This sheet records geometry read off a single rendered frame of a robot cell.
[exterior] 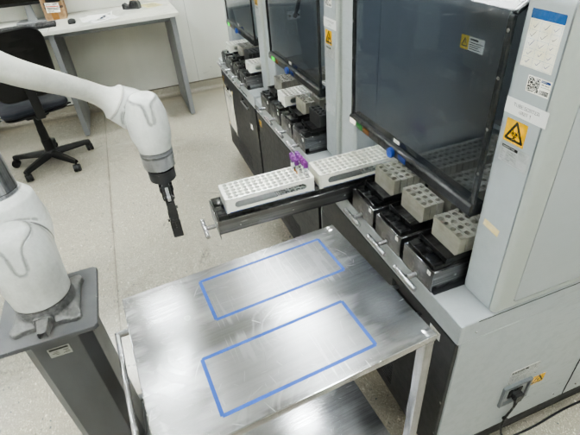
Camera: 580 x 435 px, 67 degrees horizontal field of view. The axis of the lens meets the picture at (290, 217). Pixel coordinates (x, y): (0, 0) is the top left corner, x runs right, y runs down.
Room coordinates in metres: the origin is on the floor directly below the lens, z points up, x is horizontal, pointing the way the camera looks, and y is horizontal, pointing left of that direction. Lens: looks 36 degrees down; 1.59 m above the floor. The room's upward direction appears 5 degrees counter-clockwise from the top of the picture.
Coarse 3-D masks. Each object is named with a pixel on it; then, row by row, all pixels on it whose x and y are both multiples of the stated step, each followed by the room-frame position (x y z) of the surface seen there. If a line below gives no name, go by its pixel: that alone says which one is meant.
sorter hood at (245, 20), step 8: (224, 0) 3.00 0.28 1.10; (232, 0) 2.82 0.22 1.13; (240, 0) 2.64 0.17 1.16; (248, 0) 2.49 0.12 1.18; (232, 8) 2.84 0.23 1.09; (240, 8) 2.66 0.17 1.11; (248, 8) 2.50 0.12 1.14; (232, 16) 2.87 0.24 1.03; (240, 16) 2.69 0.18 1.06; (248, 16) 2.52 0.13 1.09; (232, 24) 2.85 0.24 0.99; (240, 24) 2.71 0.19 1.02; (248, 24) 2.54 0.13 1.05; (240, 32) 2.68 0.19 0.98; (248, 32) 2.56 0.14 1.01; (248, 40) 2.53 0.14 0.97; (256, 40) 2.44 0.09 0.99
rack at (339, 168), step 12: (336, 156) 1.32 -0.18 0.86; (348, 156) 1.31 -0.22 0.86; (360, 156) 1.31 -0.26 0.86; (372, 156) 1.30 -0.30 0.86; (384, 156) 1.30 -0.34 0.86; (312, 168) 1.26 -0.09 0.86; (324, 168) 1.25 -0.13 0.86; (336, 168) 1.24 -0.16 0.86; (348, 168) 1.24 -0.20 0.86; (360, 168) 1.25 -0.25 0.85; (372, 168) 1.29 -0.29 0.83; (324, 180) 1.21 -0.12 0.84; (336, 180) 1.26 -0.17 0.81
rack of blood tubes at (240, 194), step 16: (256, 176) 1.24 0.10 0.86; (272, 176) 1.23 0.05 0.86; (288, 176) 1.23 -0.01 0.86; (304, 176) 1.21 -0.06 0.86; (224, 192) 1.15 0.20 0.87; (240, 192) 1.14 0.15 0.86; (256, 192) 1.14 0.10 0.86; (272, 192) 1.22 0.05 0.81; (288, 192) 1.20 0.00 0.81; (224, 208) 1.14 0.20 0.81; (240, 208) 1.12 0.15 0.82
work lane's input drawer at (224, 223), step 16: (368, 176) 1.25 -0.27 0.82; (320, 192) 1.20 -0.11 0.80; (336, 192) 1.20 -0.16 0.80; (352, 192) 1.22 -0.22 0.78; (256, 208) 1.13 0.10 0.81; (272, 208) 1.13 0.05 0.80; (288, 208) 1.15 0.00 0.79; (304, 208) 1.17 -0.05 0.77; (224, 224) 1.09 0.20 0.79; (240, 224) 1.10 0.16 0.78; (256, 224) 1.12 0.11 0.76
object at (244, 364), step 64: (256, 256) 0.89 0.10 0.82; (320, 256) 0.87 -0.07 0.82; (128, 320) 0.70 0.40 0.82; (192, 320) 0.69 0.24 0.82; (256, 320) 0.67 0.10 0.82; (320, 320) 0.65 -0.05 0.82; (384, 320) 0.64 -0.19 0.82; (128, 384) 0.56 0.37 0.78; (192, 384) 0.52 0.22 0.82; (256, 384) 0.51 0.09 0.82; (320, 384) 0.49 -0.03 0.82
